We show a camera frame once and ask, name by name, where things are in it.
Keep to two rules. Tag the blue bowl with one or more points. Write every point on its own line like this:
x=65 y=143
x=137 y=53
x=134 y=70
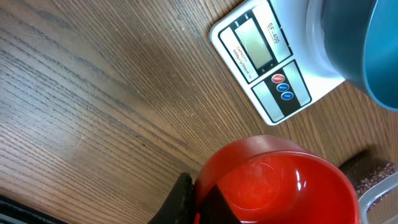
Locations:
x=361 y=43

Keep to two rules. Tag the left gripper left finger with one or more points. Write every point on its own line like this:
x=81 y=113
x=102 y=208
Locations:
x=178 y=207

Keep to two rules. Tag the orange measuring scoop blue handle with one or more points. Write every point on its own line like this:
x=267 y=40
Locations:
x=268 y=179

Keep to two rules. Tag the clear plastic container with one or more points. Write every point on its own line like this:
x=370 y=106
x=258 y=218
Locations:
x=369 y=198

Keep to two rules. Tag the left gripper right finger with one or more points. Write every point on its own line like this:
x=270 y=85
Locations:
x=216 y=210

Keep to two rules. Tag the white digital kitchen scale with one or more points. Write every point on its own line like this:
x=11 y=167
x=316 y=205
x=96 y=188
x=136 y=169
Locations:
x=275 y=50

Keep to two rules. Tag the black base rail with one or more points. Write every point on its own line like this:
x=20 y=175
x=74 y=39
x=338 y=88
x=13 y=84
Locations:
x=13 y=212

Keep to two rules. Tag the red beans in container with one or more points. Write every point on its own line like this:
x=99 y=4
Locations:
x=365 y=171

